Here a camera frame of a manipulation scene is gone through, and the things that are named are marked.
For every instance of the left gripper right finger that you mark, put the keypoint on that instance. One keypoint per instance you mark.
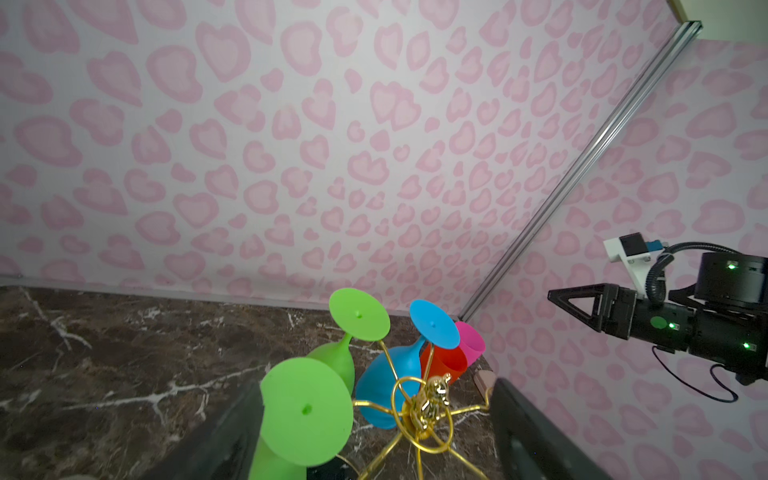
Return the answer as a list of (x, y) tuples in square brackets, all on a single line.
[(529, 445)]

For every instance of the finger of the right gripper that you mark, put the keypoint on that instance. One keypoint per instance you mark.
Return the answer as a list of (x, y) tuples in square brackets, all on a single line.
[(583, 303)]

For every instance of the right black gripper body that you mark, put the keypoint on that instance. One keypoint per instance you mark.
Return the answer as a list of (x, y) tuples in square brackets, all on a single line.
[(624, 315)]

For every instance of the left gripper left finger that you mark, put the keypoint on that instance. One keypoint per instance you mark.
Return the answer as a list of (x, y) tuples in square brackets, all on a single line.
[(223, 446)]

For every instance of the magenta wine glass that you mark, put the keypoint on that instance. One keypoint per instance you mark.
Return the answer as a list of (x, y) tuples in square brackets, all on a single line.
[(471, 343)]

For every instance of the red wine glass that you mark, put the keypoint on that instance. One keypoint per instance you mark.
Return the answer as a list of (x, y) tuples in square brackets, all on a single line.
[(452, 362)]

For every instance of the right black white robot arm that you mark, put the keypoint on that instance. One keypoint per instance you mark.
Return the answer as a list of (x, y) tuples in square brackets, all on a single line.
[(722, 317)]

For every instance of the left green wine glass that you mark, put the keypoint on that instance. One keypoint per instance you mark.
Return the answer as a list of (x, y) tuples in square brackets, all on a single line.
[(307, 420)]

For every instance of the green wine glass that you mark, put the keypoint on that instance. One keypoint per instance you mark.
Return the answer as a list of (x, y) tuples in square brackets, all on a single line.
[(307, 420), (360, 316)]

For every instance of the back blue wine glass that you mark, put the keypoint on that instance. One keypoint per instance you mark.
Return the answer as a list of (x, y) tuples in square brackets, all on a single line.
[(378, 381)]

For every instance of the back green wine glass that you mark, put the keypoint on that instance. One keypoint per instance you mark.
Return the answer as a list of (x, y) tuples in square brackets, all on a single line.
[(360, 316)]

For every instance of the pink rectangular block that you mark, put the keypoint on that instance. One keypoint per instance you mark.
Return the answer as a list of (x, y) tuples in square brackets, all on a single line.
[(484, 381)]

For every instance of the gold wire glass rack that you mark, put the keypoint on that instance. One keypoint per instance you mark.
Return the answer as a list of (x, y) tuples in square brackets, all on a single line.
[(423, 416)]

